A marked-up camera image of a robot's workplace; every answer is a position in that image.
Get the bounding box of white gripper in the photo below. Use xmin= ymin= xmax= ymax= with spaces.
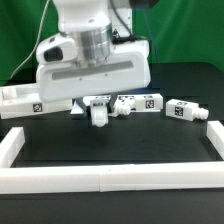
xmin=36 ymin=30 xmax=151 ymax=117

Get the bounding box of white square tabletop part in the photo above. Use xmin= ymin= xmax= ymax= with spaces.
xmin=0 ymin=84 xmax=72 ymax=119

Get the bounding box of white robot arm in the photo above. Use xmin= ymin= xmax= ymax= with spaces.
xmin=36 ymin=0 xmax=159 ymax=102

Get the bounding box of white tag sheet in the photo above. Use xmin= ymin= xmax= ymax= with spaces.
xmin=71 ymin=95 xmax=133 ymax=114

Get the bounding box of white U-shaped obstacle fence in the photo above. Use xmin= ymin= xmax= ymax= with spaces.
xmin=0 ymin=127 xmax=224 ymax=194

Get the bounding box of white cable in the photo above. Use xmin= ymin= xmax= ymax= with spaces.
xmin=10 ymin=0 xmax=52 ymax=79

